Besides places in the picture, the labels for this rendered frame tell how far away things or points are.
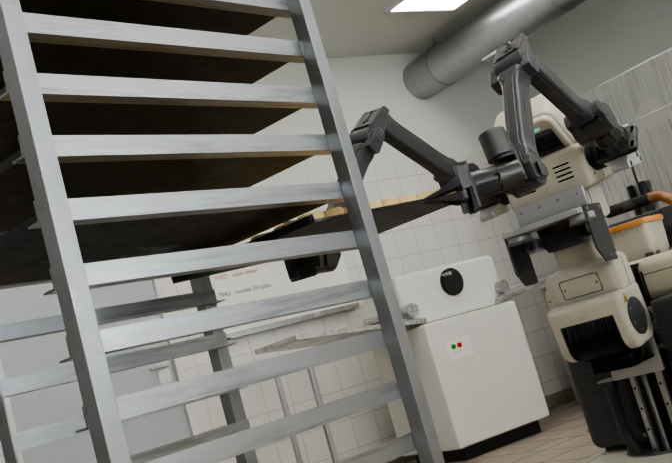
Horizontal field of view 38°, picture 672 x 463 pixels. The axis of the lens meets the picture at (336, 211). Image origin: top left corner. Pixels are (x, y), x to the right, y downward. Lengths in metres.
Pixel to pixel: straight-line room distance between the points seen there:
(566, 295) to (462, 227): 4.91
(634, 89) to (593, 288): 3.85
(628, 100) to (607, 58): 1.25
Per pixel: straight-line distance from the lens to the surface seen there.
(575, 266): 2.80
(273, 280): 6.59
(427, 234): 7.44
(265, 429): 1.46
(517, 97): 2.21
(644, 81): 6.46
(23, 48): 1.36
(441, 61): 7.46
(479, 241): 7.75
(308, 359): 1.54
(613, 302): 2.70
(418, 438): 1.69
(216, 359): 1.99
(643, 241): 3.01
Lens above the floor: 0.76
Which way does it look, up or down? 9 degrees up
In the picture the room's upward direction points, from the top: 16 degrees counter-clockwise
